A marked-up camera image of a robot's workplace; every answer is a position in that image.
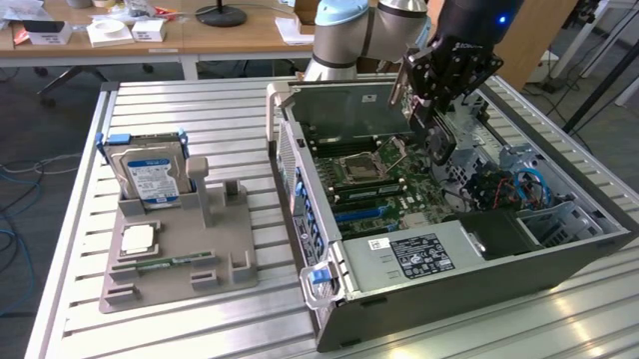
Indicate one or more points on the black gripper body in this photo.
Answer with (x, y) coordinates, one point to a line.
(473, 26)

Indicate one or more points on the black graphics card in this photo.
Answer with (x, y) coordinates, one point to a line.
(441, 144)

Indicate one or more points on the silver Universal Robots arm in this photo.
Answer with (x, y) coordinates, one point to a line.
(339, 37)

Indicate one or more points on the metal socket cover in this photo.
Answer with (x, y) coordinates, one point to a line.
(396, 149)

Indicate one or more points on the metal disk bay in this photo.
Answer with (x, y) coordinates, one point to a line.
(468, 157)

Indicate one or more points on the black stand leg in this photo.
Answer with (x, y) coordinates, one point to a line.
(599, 82)

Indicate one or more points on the stack of white papers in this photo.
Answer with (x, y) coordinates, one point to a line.
(295, 31)

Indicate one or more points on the CPU socket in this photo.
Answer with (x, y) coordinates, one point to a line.
(360, 166)

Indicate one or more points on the brown cardboard box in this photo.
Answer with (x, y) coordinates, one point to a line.
(304, 9)

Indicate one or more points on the green motherboard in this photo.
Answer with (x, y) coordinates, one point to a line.
(413, 190)

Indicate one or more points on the blue expansion slot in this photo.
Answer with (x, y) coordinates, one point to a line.
(361, 215)

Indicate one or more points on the black lamp base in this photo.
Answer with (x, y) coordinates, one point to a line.
(220, 18)

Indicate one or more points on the grey power supply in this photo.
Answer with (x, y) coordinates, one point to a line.
(369, 258)

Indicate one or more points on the plain white box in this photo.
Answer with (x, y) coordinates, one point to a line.
(148, 31)

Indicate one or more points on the open black PC case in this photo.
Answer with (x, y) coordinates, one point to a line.
(499, 284)

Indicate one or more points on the hard disk with blue carrier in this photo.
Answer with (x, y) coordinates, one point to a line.
(147, 179)

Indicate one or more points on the white box with round tape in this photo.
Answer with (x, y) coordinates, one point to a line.
(108, 33)

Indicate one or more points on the grey parts rack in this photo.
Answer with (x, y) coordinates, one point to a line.
(184, 239)

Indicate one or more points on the wooden desk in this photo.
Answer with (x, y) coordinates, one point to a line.
(75, 50)

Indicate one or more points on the black chair base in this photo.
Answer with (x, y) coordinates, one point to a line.
(69, 80)

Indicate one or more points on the silver CPU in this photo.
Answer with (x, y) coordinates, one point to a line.
(137, 240)

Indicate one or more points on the white box with black lid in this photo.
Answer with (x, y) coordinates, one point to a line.
(48, 33)

